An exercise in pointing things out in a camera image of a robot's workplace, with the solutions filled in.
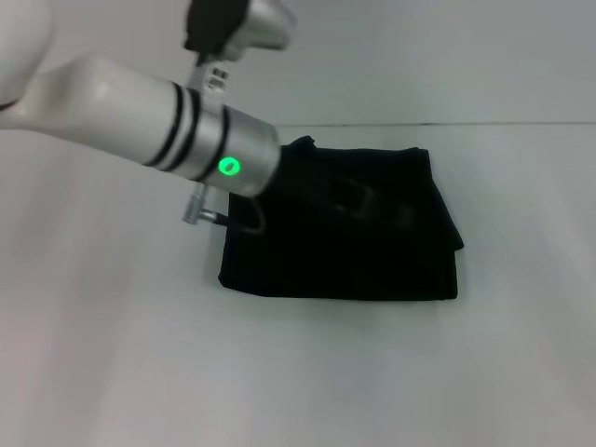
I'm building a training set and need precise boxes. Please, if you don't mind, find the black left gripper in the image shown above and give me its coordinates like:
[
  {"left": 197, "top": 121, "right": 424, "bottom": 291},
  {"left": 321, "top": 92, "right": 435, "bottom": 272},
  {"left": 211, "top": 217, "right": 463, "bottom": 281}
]
[{"left": 272, "top": 142, "right": 376, "bottom": 220}]

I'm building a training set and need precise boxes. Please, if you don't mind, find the black shirt with FREE print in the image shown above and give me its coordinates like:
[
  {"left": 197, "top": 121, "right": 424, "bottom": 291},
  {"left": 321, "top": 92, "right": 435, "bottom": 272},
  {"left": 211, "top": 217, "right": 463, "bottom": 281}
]
[{"left": 217, "top": 134, "right": 466, "bottom": 302}]

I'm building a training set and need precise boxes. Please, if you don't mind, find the left arm cable with plug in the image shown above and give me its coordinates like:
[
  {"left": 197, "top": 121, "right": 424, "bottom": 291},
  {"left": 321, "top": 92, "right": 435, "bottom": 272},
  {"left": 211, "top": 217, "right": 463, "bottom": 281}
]
[{"left": 181, "top": 183, "right": 266, "bottom": 233}]

